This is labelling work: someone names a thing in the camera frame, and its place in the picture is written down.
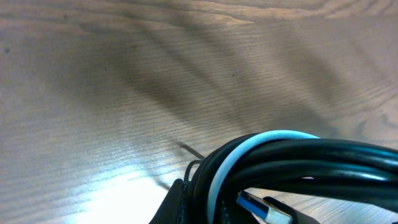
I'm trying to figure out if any thick black USB cable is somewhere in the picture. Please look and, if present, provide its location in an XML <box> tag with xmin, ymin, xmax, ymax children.
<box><xmin>183</xmin><ymin>133</ymin><xmax>398</xmax><ymax>224</ymax></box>

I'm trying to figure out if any white USB cable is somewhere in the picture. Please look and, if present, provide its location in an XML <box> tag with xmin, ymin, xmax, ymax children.
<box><xmin>206</xmin><ymin>129</ymin><xmax>321</xmax><ymax>224</ymax></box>

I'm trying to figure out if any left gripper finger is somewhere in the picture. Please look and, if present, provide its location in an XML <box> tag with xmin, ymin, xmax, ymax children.
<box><xmin>149</xmin><ymin>179</ymin><xmax>185</xmax><ymax>224</ymax></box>

